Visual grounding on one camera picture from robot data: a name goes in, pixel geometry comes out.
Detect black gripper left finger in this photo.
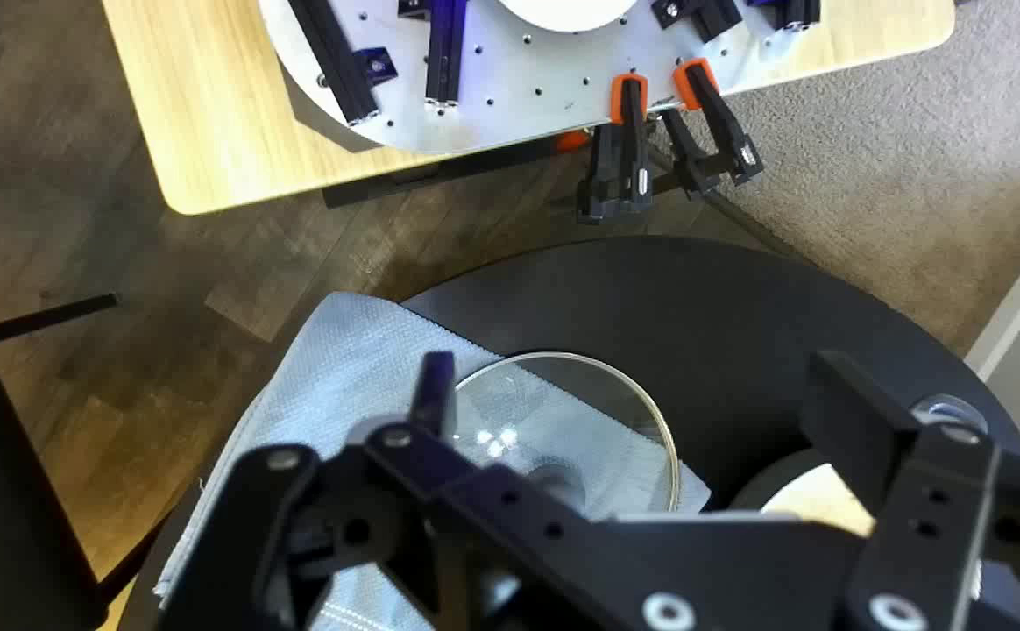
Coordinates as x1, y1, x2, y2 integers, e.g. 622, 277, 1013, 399
153, 349, 607, 631

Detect glass pot lid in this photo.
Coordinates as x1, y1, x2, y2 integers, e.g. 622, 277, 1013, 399
445, 352, 683, 519

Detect light wooden table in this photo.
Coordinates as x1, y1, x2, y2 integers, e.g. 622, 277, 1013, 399
100, 0, 957, 219

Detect orange black clamp left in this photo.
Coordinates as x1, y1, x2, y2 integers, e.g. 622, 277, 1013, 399
577, 75, 652, 224

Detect round black table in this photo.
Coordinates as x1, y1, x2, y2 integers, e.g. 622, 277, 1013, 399
97, 237, 1020, 631

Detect orange black clamp right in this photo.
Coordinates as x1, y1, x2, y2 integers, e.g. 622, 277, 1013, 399
663, 55, 764, 195

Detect orange black clamp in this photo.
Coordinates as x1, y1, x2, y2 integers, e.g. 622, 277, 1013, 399
577, 75, 652, 224
663, 55, 764, 195

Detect black chair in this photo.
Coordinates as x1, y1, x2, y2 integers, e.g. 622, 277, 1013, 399
0, 296, 156, 631

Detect light blue cloth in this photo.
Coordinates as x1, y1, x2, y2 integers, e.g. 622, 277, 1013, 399
156, 296, 708, 631

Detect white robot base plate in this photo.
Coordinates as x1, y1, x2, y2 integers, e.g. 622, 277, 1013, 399
258, 0, 835, 155

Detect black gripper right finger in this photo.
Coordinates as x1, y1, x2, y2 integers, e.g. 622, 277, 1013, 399
798, 352, 1020, 631

